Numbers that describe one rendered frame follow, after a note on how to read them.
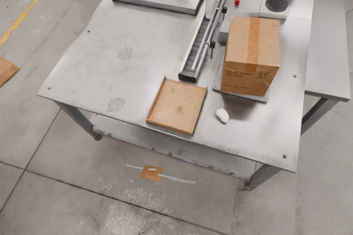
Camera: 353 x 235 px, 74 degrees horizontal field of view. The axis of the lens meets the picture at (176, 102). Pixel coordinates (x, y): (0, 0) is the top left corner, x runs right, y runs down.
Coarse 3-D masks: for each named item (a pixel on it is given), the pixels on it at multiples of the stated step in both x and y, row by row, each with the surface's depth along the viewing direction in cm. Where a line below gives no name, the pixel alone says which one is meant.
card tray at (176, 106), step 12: (168, 84) 137; (180, 84) 136; (156, 96) 130; (168, 96) 133; (180, 96) 133; (192, 96) 132; (204, 96) 130; (156, 108) 130; (168, 108) 129; (180, 108) 129; (192, 108) 128; (156, 120) 126; (168, 120) 126; (180, 120) 125; (192, 120) 125; (192, 132) 119
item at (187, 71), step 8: (208, 24) 152; (200, 32) 149; (208, 32) 149; (200, 40) 146; (192, 48) 143; (192, 56) 140; (200, 56) 140; (192, 64) 137; (184, 72) 135; (192, 72) 134
